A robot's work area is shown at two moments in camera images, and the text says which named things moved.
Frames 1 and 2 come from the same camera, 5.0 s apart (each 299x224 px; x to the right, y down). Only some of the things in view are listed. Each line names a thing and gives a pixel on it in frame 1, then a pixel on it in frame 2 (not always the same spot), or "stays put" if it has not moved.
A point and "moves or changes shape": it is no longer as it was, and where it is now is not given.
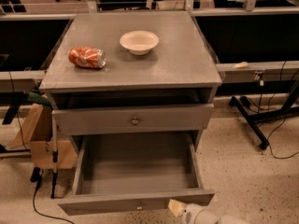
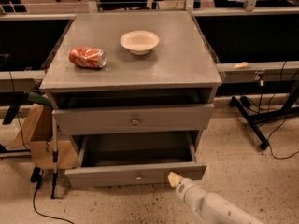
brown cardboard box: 35,133 stays put
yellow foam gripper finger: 176,206 to 174,178
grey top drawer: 167,119 stays put
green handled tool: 36,98 stays put
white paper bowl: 139,42 stays put
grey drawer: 133,173 moves or changes shape
